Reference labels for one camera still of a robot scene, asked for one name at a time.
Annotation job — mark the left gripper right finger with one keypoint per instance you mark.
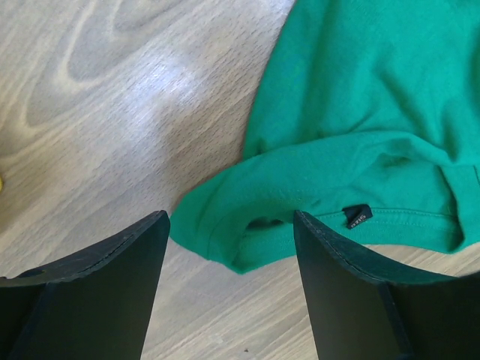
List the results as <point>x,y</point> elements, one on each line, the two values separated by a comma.
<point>363,305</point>

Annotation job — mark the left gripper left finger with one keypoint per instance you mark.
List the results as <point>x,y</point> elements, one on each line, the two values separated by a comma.
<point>93,304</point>

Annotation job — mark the green t shirt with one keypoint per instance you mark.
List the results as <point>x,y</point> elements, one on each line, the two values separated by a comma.
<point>367,118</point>

